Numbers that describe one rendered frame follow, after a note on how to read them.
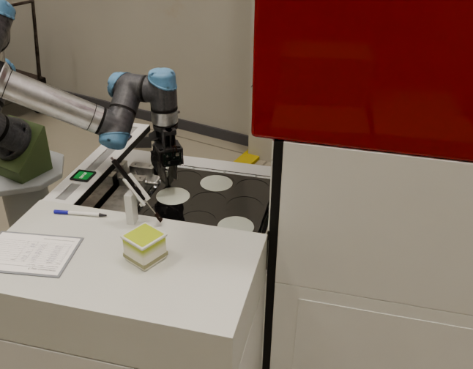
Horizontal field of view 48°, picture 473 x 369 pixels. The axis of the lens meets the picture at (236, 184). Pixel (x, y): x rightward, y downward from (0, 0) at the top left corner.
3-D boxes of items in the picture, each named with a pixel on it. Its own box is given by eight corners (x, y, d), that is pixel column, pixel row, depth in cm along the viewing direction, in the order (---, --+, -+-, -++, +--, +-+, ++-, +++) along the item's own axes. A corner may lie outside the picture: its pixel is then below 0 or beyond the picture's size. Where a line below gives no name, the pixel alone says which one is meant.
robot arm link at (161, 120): (148, 105, 150) (176, 102, 153) (149, 121, 152) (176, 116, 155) (154, 116, 144) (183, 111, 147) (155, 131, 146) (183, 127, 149)
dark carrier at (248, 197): (276, 181, 166) (276, 179, 166) (253, 245, 137) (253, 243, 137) (172, 168, 173) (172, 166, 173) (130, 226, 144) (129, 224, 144)
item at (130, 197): (153, 220, 134) (149, 174, 128) (147, 228, 131) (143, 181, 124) (130, 216, 136) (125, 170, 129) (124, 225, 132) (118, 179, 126)
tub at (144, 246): (169, 257, 121) (168, 233, 118) (144, 273, 116) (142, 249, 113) (147, 244, 125) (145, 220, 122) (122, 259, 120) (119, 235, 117)
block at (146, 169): (156, 171, 174) (156, 163, 172) (152, 176, 171) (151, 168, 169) (133, 168, 175) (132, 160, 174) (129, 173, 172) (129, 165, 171)
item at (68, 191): (152, 159, 194) (149, 124, 187) (79, 247, 148) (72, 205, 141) (129, 156, 196) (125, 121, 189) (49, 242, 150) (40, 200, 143)
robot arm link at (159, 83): (152, 64, 147) (181, 67, 145) (155, 102, 153) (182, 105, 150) (140, 73, 141) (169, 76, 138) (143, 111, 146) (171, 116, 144)
